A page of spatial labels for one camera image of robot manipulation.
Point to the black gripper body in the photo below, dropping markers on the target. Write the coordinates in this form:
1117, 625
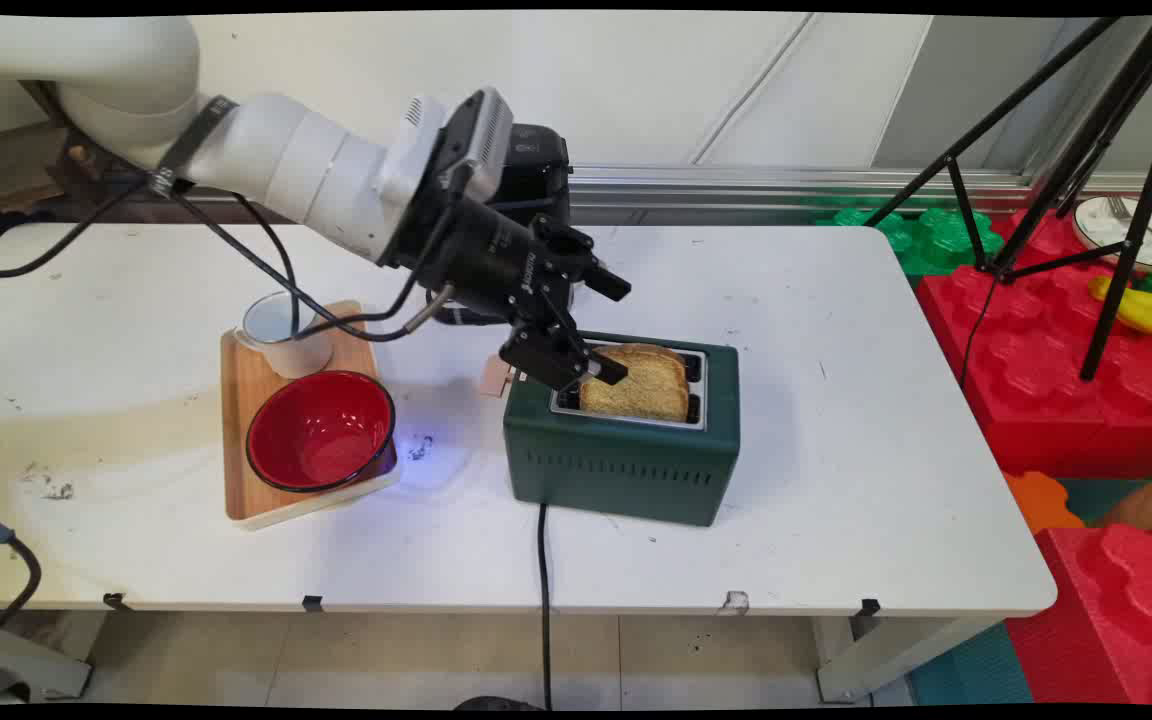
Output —
481, 262

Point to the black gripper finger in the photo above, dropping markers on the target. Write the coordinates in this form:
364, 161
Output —
584, 268
546, 355

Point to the tan toaster lever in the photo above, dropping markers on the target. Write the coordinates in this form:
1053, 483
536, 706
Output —
494, 378

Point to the toasted bread slice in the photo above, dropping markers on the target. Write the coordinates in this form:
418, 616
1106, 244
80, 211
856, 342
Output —
651, 385

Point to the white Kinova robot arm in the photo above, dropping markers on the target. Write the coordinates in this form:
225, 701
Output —
286, 160

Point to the black coffee machine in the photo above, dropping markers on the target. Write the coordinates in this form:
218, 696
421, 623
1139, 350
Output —
541, 165

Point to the dark green toaster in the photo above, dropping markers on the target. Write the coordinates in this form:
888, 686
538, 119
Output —
626, 470

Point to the white mug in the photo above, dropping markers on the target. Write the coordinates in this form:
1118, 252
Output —
276, 330

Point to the red bowl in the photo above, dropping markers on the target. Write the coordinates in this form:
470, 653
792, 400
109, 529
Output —
321, 435

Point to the wooden tray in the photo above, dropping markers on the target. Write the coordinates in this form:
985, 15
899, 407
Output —
241, 410

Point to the green foam block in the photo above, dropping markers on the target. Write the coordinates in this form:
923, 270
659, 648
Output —
926, 240

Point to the white table leg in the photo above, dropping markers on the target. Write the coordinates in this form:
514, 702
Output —
886, 655

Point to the large red foam block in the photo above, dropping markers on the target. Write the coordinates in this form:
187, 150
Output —
1116, 620
1036, 380

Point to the orange foam block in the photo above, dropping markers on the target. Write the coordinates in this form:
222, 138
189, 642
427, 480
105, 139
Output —
1041, 500

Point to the white plate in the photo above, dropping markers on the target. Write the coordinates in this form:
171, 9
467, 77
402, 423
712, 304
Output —
1096, 225

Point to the teal foam mat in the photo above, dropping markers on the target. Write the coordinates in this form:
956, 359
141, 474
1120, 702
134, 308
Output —
971, 670

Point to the silver fork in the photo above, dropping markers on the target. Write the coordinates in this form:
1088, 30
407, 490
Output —
1126, 215

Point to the black tripod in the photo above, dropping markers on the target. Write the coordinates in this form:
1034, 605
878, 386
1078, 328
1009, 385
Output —
1116, 120

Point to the grey metal table foot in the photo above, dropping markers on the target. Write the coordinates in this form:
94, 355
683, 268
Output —
26, 675

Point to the tan skin-coloured limb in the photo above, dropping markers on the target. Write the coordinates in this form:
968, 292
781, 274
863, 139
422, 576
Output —
1151, 505

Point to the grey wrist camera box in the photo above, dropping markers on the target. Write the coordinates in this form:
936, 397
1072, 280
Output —
486, 140

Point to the aluminium wall rail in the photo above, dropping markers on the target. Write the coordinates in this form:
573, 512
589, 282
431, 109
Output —
786, 185

